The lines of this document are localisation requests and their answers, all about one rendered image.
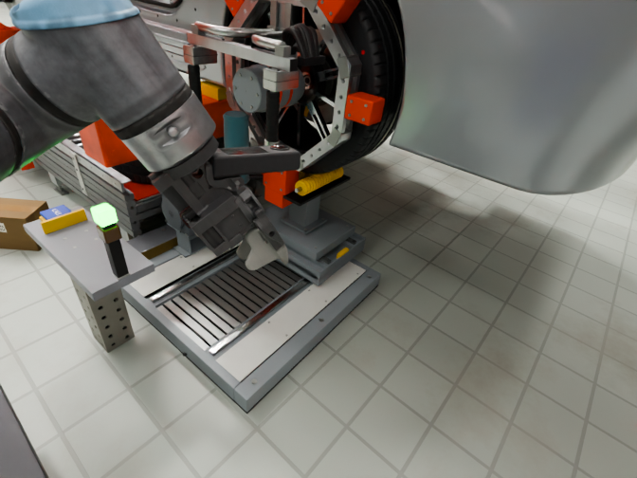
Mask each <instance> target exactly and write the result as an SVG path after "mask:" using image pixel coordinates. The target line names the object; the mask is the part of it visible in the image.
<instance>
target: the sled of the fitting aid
mask: <svg viewBox="0 0 637 478"><path fill-rule="evenodd" d="M365 240H366V237H364V236H362V235H360V234H358V233H356V232H355V233H354V234H353V235H352V236H350V237H349V238H348V239H346V240H345V241H343V242H342V243H341V244H339V245H338V246H337V247H335V248H333V249H332V250H331V251H329V252H328V253H326V254H325V255H324V256H322V257H321V258H320V259H318V260H317V261H314V260H312V259H310V258H309V257H307V256H305V255H304V254H302V253H300V252H298V251H297V250H295V249H293V248H291V247H289V246H288V245H286V244H285V245H286V247H287V250H288V264H286V265H285V266H287V267H289V268H290V269H292V270H294V271H295V272H297V273H298V274H299V275H301V276H302V277H304V278H305V279H307V280H309V281H310V282H312V283H314V284H315V285H317V286H319V285H321V284H322V283H323V282H324V281H326V280H327V279H328V278H329V277H331V276H332V275H333V274H334V273H336V272H337V271H338V270H339V269H341V268H342V267H343V266H345V265H346V264H347V263H348V262H350V261H351V260H352V259H353V258H355V257H356V255H357V254H359V253H360V252H361V251H362V250H363V249H364V245H365ZM276 260H277V261H278V262H280V263H282V264H283V265H284V263H283V262H282V261H281V260H280V259H276Z"/></svg>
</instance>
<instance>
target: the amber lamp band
mask: <svg viewBox="0 0 637 478"><path fill-rule="evenodd" d="M96 228H97V231H98V234H99V238H100V239H101V240H102V241H103V242H104V243H106V244H110V243H113V242H115V241H117V240H119V239H121V238H122V236H121V232H120V228H119V225H117V224H116V225H115V226H114V227H112V228H110V229H107V230H103V229H102V228H101V227H100V226H99V225H96Z"/></svg>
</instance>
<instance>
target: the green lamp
mask: <svg viewBox="0 0 637 478"><path fill-rule="evenodd" d="M91 212H92V215H93V218H94V221H95V222H96V223H97V224H99V225H100V226H101V227H106V226H108V225H111V224H114V223H116V222H118V219H117V215H116V211H115V209H114V208H113V207H112V206H110V205H109V204H107V203H104V204H101V205H98V206H96V207H93V208H91Z"/></svg>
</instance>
